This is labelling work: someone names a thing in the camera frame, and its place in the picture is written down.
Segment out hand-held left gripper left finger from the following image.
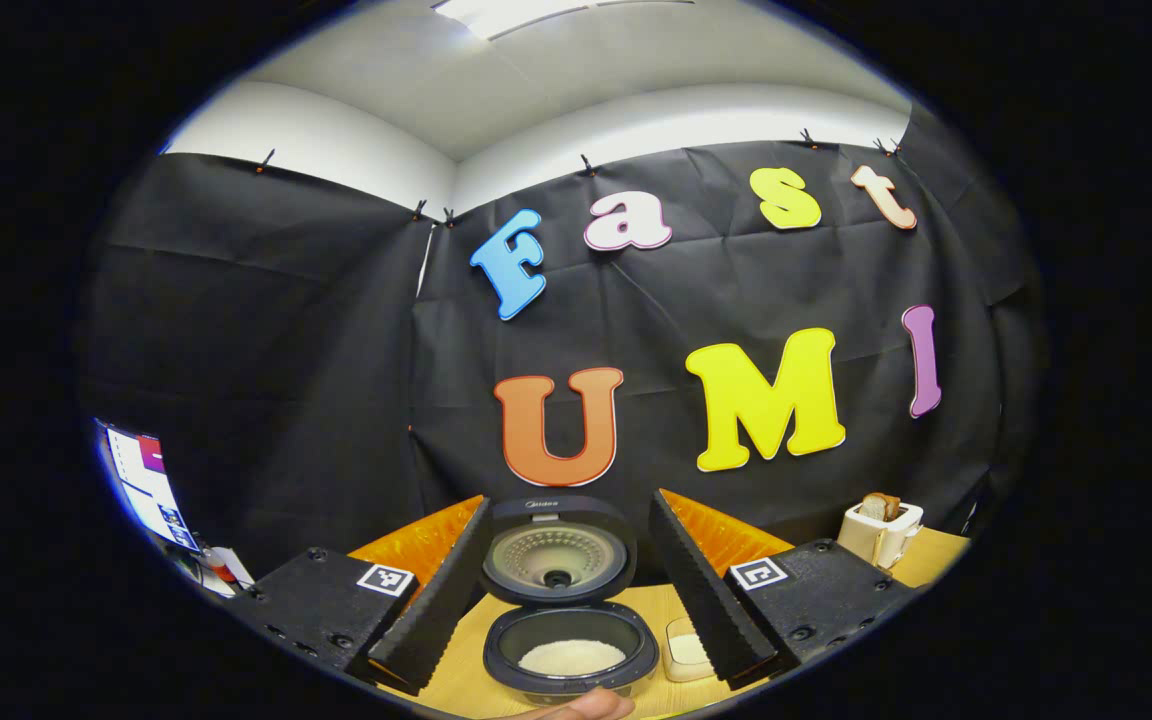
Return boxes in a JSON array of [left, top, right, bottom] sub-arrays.
[[231, 495, 495, 698]]

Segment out computer monitor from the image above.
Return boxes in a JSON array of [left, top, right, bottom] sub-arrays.
[[96, 420, 199, 553]]

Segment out white rice pile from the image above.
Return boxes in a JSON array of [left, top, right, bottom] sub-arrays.
[[519, 640, 627, 677]]

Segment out white side stand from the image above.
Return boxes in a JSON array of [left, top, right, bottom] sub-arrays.
[[198, 545, 257, 601]]

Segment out white toaster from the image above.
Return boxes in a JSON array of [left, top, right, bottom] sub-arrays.
[[838, 500, 925, 571]]

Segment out dark grey rice cooker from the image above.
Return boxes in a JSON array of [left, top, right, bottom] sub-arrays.
[[481, 495, 660, 706]]

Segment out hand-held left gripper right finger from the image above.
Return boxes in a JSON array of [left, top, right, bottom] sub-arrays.
[[648, 488, 922, 691]]

